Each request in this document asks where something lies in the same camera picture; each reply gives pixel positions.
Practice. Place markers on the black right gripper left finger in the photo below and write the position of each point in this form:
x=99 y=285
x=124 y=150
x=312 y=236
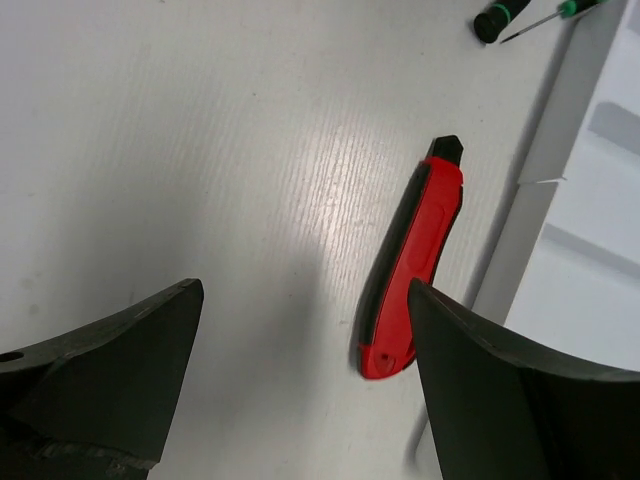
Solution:
x=98 y=402

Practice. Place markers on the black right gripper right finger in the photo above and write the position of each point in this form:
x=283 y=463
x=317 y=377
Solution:
x=502 y=406

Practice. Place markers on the white compartment tray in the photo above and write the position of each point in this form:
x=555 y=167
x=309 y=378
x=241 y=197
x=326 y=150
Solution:
x=565 y=271

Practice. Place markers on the black green precision screwdriver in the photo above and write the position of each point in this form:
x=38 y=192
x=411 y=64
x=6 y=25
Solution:
x=489 y=24

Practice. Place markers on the black precision screwdriver lower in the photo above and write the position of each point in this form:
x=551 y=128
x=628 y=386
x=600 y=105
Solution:
x=565 y=10

